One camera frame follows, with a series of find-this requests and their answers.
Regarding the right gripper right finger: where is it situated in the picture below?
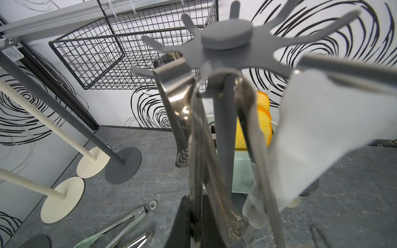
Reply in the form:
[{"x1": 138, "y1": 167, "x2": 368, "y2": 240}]
[{"x1": 201, "y1": 195, "x2": 227, "y2": 248}]

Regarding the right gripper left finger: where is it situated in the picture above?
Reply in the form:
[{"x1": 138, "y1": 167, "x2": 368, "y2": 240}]
[{"x1": 164, "y1": 196, "x2": 190, "y2": 248}]

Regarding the back cream utensil rack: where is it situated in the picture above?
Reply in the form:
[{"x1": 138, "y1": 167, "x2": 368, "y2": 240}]
[{"x1": 1, "y1": 80, "x2": 110, "y2": 179}]

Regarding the cream utensil rack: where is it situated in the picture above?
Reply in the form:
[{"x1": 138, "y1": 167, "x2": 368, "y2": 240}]
[
  {"x1": 1, "y1": 80, "x2": 110, "y2": 179},
  {"x1": 1, "y1": 168, "x2": 85, "y2": 224}
]

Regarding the front cream utensil rack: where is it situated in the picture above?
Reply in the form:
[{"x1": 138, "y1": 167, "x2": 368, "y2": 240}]
[{"x1": 1, "y1": 168, "x2": 85, "y2": 224}]

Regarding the mint green toaster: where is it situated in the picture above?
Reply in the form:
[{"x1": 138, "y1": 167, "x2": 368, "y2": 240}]
[{"x1": 203, "y1": 114, "x2": 278, "y2": 194}]

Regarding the glass sugar jar black lid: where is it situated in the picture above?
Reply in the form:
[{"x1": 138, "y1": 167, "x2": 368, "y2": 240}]
[{"x1": 287, "y1": 179, "x2": 319, "y2": 209}]

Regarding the dark bottle in basket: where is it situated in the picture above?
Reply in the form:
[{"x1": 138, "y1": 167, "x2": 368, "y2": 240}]
[{"x1": 153, "y1": 52, "x2": 182, "y2": 68}]

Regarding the black wire wall basket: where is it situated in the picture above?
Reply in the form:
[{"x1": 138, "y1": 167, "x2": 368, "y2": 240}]
[{"x1": 49, "y1": 1, "x2": 219, "y2": 90}]

